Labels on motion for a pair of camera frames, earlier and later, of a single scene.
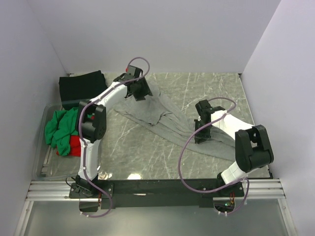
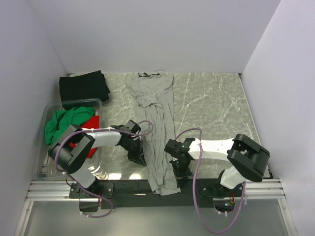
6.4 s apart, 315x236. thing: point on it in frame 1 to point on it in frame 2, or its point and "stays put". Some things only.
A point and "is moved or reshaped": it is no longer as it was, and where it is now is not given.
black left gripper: (145, 90) to (138, 156)
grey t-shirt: (157, 115) is moved or reshaped
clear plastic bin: (48, 165) stays put
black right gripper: (201, 137) to (178, 174)
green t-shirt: (59, 128) stays put
